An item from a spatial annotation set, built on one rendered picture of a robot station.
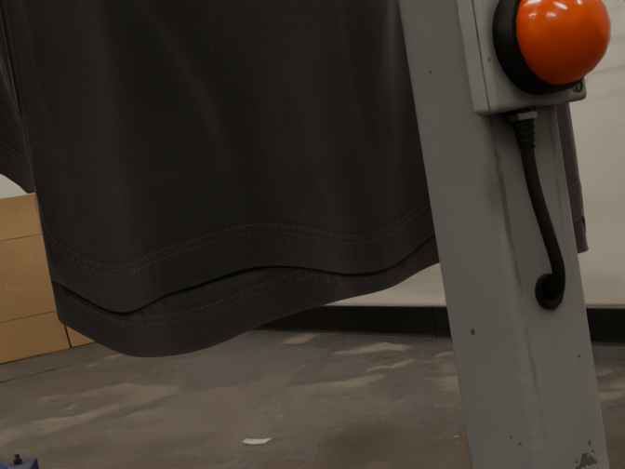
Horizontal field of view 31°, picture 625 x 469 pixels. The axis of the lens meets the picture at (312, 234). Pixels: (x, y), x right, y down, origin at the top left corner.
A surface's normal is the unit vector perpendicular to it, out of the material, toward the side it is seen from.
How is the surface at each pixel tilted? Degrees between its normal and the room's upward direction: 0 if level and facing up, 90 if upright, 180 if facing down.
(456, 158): 90
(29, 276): 78
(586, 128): 90
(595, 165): 90
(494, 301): 90
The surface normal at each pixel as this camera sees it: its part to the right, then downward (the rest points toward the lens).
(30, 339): 0.50, -0.29
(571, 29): 0.11, 0.20
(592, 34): 0.43, 0.15
